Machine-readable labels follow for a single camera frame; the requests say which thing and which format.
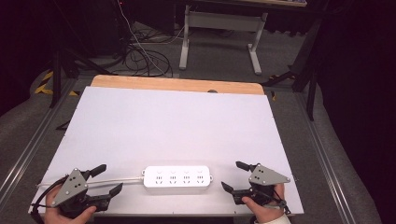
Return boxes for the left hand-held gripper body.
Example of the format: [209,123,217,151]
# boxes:
[50,168,110,218]

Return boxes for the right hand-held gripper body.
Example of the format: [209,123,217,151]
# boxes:
[232,162,291,207]

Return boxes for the white power strip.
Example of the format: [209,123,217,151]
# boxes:
[141,165,215,189]

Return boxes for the person's left hand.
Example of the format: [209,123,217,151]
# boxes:
[44,185,98,224]

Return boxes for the person's right hand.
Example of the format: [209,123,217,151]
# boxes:
[241,183,286,224]

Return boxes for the white board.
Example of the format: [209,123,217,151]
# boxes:
[28,86,304,217]

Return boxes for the black metal stand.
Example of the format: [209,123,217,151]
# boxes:
[49,0,119,109]
[261,17,325,122]

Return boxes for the wooden table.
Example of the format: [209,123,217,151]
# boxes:
[90,74,265,96]

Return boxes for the light wooden desk top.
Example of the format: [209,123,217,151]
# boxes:
[192,0,308,8]

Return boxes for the white power strip cable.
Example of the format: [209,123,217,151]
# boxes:
[36,175,146,189]

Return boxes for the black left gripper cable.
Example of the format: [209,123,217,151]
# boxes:
[29,175,69,224]

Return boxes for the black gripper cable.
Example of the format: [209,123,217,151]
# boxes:
[262,190,292,217]
[29,175,69,224]

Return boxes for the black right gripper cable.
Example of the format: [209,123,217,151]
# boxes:
[262,190,292,217]

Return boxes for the aluminium floor rail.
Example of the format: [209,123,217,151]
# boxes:
[0,77,79,204]
[293,92,352,224]

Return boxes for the black cables on floor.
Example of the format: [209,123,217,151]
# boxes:
[118,0,186,77]

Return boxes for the grey metal desk frame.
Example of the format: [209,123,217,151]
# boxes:
[178,4,269,76]

